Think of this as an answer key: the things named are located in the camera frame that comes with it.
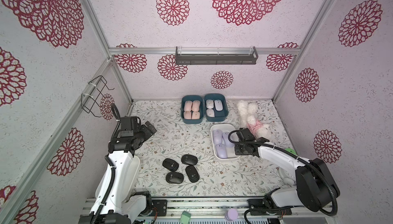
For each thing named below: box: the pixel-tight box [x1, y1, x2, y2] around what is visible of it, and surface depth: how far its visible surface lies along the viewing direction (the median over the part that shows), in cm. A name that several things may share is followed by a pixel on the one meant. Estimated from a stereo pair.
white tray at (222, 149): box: [210, 123, 242, 161], surface depth 97 cm
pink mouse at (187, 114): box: [183, 110, 192, 120], surface depth 110 cm
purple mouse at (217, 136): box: [212, 129, 223, 145], surface depth 99 cm
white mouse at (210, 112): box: [206, 108, 215, 118], surface depth 112 cm
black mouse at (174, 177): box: [165, 171, 184, 184], surface depth 83 cm
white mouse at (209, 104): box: [205, 99, 214, 109], surface depth 118 cm
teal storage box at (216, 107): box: [204, 93, 229, 122], surface depth 116 cm
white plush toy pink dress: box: [236, 100, 272, 140], surface depth 95 cm
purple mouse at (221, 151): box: [215, 143, 228, 159], surface depth 94 cm
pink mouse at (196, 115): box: [191, 110, 201, 120], surface depth 111 cm
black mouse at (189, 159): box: [181, 153, 199, 166], surface depth 89 cm
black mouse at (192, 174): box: [185, 165, 200, 183], surface depth 84 cm
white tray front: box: [121, 155, 141, 204], surface depth 80 cm
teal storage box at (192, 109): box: [180, 94, 206, 125], surface depth 115 cm
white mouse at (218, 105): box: [214, 99, 224, 111], surface depth 119 cm
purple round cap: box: [224, 208, 238, 221], surface depth 66 cm
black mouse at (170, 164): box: [162, 158, 180, 172], surface depth 87 cm
